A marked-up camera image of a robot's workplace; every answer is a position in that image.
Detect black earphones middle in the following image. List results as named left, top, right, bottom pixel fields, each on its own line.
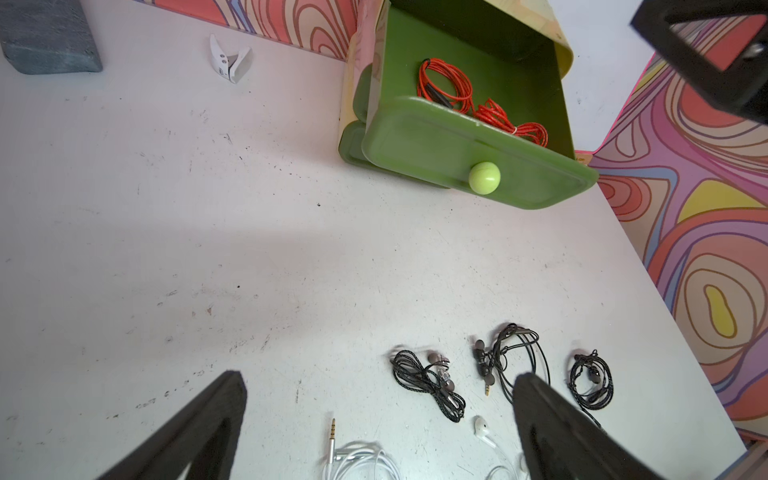
left=472, top=322, right=551, bottom=405

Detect white earphones middle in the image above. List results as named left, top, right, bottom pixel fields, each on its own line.
left=473, top=416, right=530, bottom=480

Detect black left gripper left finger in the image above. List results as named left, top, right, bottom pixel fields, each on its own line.
left=101, top=370, right=247, bottom=479

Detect black earphones right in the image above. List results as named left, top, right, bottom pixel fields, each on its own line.
left=566, top=350, right=615, bottom=429

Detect red earphones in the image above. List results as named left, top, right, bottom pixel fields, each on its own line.
left=417, top=58, right=474, bottom=115
left=473, top=99, right=549, bottom=147

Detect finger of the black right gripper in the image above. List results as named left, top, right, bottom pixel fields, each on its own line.
left=631, top=0, right=767, bottom=124

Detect white earphones left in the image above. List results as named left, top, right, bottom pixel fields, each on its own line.
left=321, top=418, right=402, bottom=480

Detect green middle drawer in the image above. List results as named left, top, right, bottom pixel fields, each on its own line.
left=352, top=63, right=373, bottom=124

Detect black earphones left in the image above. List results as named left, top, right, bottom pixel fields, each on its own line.
left=389, top=349, right=466, bottom=423

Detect green top drawer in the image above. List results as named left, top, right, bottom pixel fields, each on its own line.
left=362, top=7, right=598, bottom=209

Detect yellow pink drawer cabinet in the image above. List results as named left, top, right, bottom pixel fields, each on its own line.
left=339, top=1, right=574, bottom=139

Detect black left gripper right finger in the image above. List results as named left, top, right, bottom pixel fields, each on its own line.
left=513, top=373, right=659, bottom=479

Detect white plastic clip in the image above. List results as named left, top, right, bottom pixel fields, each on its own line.
left=209, top=34, right=252, bottom=84

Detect black earphones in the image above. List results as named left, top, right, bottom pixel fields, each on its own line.
left=472, top=322, right=551, bottom=405
left=389, top=349, right=466, bottom=423
left=566, top=350, right=615, bottom=429

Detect pink framed whiteboard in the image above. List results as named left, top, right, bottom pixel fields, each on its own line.
left=550, top=0, right=654, bottom=152

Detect grey felt eraser block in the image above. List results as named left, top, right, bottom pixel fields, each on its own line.
left=1, top=0, right=103, bottom=75

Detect white earphones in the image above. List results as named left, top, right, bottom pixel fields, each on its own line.
left=473, top=416, right=530, bottom=480
left=321, top=418, right=402, bottom=480

